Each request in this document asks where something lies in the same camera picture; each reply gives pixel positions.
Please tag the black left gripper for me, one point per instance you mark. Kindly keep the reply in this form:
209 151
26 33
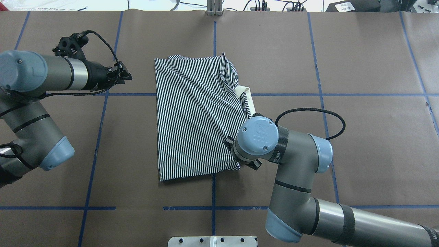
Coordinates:
97 74

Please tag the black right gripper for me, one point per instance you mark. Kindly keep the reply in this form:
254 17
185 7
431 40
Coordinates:
254 165

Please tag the navy white striped polo shirt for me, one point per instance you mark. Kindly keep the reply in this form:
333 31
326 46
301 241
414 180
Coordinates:
200 103

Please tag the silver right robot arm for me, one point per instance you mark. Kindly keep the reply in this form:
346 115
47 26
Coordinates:
293 212

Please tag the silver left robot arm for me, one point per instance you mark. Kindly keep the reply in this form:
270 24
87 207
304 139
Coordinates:
27 78

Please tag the orange black connector strip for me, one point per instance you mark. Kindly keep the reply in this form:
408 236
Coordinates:
289 6

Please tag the black box with label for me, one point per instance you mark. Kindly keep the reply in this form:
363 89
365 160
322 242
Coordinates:
354 6

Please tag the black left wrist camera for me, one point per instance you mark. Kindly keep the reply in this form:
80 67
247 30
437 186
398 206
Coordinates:
71 46

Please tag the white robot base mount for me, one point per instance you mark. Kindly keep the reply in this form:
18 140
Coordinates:
213 241

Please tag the aluminium frame post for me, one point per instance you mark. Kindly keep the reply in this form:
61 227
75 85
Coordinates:
214 8

